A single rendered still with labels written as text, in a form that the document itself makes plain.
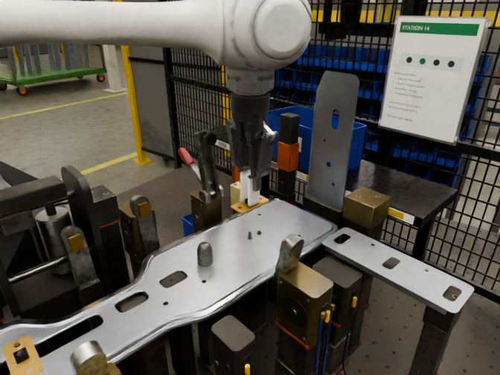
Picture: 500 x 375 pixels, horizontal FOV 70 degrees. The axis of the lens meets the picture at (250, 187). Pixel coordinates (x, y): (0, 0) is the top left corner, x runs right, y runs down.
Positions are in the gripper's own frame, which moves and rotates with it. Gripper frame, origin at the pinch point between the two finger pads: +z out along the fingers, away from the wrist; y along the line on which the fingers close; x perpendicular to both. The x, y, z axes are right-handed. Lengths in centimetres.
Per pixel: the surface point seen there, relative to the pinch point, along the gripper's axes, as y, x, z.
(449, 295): 38.0, 16.0, 14.1
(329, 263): 16.4, 8.2, 15.0
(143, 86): -269, 114, 32
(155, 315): 5.8, -27.6, 13.0
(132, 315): 3.2, -30.5, 13.0
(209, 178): -14.5, 0.0, 2.8
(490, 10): -18, 189, -33
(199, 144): -15.3, -1.9, -6.0
